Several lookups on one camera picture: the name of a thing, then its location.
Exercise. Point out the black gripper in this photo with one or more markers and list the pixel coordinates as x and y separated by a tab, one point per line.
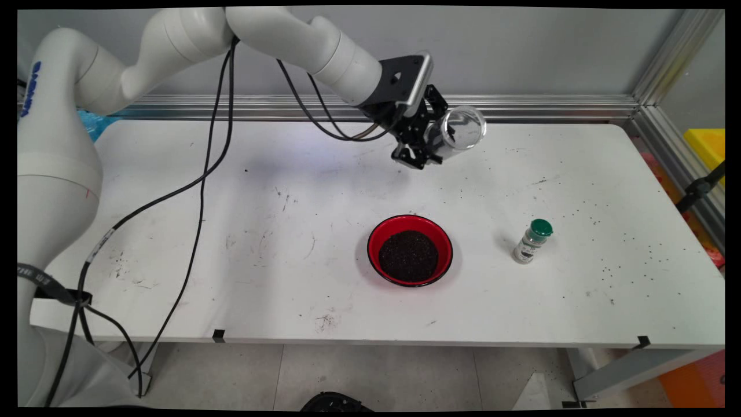
412	124

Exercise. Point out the clear plastic jar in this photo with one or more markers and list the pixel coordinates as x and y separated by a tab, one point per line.
466	130

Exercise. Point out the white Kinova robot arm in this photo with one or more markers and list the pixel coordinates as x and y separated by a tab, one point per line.
58	145

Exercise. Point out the red bowl with black rim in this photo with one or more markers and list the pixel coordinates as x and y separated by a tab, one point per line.
385	237

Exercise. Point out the black seeds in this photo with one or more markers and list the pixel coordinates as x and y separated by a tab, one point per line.
408	255

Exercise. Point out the spice shaker with green lid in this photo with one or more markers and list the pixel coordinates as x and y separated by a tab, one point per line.
529	246

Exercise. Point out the black tripod pole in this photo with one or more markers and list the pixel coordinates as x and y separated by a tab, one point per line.
697	188

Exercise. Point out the yellow plastic block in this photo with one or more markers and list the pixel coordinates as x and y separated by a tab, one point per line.
706	147

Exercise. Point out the black round floor object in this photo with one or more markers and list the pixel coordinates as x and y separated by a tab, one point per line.
336	402

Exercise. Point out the black tape marker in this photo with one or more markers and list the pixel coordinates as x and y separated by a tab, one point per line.
218	336
642	341

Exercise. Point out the pink red object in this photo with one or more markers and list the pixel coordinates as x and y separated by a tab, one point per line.
713	256

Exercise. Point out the grey metal table leg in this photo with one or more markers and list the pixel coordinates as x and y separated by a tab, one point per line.
631	370

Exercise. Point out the blue bottled water pack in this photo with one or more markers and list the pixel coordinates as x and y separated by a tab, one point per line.
101	124

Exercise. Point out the white table leg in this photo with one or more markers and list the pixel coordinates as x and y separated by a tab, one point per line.
151	353

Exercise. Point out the orange object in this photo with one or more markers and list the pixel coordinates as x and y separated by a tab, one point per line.
694	382

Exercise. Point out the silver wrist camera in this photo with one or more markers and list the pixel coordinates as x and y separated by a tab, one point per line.
421	81

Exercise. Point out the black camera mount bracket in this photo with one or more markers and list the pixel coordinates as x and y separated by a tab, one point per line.
385	87

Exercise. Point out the long aluminium frame rail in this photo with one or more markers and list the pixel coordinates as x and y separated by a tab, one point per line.
521	107

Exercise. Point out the short aluminium frame rail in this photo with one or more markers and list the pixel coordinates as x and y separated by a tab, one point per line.
660	139

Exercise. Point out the aluminium frame post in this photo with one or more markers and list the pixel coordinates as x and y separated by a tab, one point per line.
674	55

